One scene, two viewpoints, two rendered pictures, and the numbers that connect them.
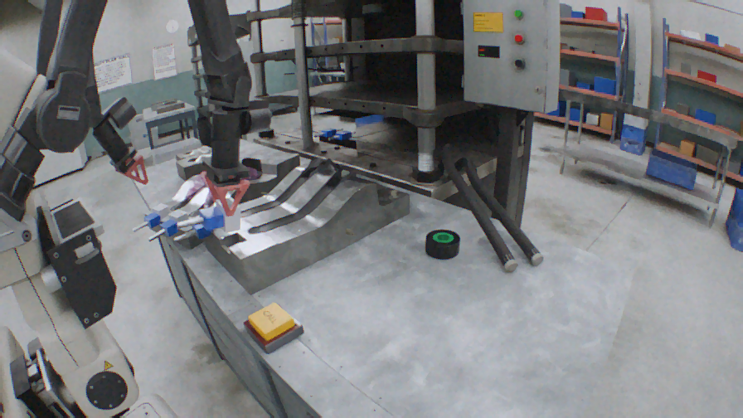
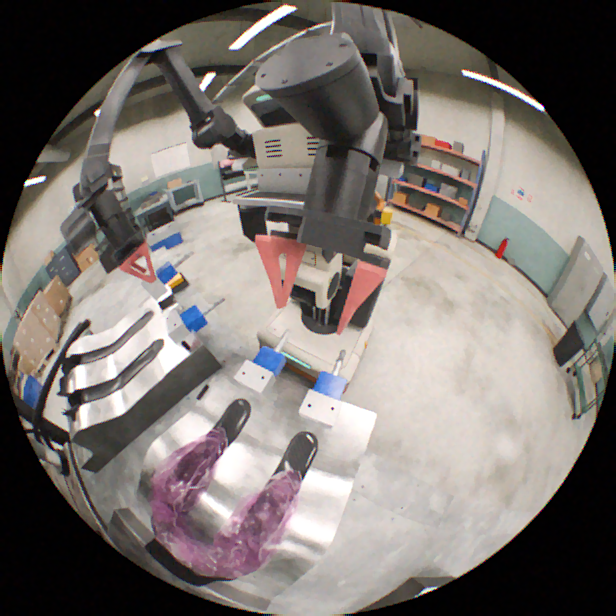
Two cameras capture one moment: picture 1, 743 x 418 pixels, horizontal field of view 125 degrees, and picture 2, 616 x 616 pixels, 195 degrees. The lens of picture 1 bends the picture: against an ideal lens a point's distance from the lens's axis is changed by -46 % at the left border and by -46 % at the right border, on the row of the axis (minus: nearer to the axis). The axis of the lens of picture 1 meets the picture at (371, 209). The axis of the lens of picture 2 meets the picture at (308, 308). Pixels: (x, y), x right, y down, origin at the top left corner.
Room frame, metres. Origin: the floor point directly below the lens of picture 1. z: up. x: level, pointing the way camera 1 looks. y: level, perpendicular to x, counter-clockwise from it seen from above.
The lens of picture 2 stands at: (0.89, 0.60, 1.13)
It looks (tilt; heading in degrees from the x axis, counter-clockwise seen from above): 47 degrees down; 175
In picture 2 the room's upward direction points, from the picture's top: straight up
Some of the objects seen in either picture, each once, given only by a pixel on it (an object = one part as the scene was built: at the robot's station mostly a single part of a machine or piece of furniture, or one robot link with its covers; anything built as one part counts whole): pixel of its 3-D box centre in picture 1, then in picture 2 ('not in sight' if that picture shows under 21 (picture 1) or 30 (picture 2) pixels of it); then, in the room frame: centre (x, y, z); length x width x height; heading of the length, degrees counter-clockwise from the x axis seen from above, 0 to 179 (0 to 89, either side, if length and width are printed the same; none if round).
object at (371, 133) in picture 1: (374, 124); not in sight; (1.76, -0.03, 0.87); 0.50 x 0.27 x 0.17; 134
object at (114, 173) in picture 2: not in sight; (110, 214); (-2.31, -3.38, 1.03); 1.54 x 0.94 x 2.06; 36
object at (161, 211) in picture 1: (150, 221); (331, 383); (0.80, 0.65, 0.86); 0.13 x 0.05 x 0.05; 151
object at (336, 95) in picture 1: (381, 105); not in sight; (1.84, -0.07, 0.96); 1.29 x 0.83 x 0.18; 44
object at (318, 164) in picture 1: (297, 191); (96, 365); (0.81, 0.18, 0.92); 0.35 x 0.16 x 0.09; 134
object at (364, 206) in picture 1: (306, 208); (107, 376); (0.81, 0.16, 0.87); 0.50 x 0.26 x 0.14; 134
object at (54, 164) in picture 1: (50, 154); not in sight; (4.68, 6.12, 0.47); 1.52 x 0.77 x 0.94; 126
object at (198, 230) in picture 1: (199, 230); (197, 316); (0.67, 0.40, 0.89); 0.13 x 0.05 x 0.05; 134
